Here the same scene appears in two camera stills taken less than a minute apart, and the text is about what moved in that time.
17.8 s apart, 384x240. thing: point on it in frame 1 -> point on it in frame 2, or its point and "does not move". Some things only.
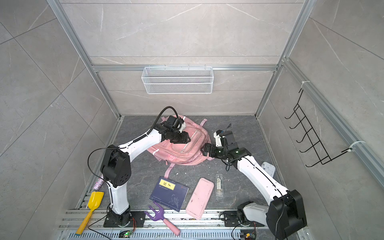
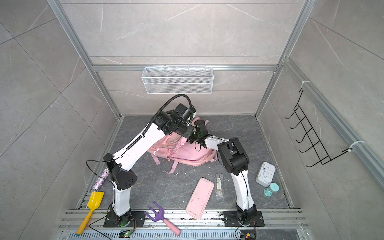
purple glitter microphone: x=98 y=183 does not move
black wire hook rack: x=318 y=149 does not move
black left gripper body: x=179 y=137 -> x=185 y=130
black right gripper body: x=217 y=152 -> x=195 y=137
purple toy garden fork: x=159 y=215 does not move
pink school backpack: x=184 y=153 does not move
